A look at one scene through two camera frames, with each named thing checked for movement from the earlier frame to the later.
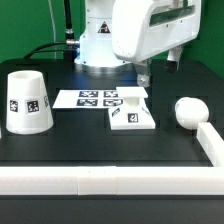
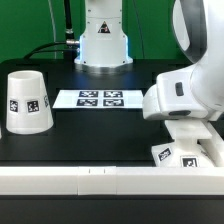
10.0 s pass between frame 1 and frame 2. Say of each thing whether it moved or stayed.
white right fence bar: stayed
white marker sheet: stayed
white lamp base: moved
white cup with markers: stayed
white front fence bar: stayed
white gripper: moved
